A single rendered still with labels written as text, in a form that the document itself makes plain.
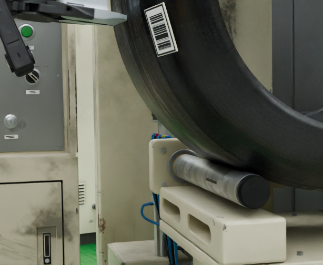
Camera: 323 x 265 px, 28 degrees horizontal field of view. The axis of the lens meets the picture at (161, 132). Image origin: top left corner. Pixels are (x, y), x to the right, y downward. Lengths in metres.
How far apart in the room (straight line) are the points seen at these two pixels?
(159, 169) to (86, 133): 3.47
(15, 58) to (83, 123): 3.77
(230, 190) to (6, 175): 0.71
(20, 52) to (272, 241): 0.40
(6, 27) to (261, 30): 0.55
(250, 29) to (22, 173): 0.59
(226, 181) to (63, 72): 0.72
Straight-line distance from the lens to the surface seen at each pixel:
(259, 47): 1.25
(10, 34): 0.86
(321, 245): 1.00
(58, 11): 0.85
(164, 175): 1.18
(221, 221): 0.86
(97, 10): 0.87
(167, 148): 1.17
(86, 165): 4.64
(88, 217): 4.70
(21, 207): 1.49
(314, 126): 0.85
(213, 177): 0.95
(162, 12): 0.80
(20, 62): 0.86
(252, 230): 0.86
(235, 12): 1.24
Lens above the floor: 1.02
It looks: 3 degrees down
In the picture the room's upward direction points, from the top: 1 degrees counter-clockwise
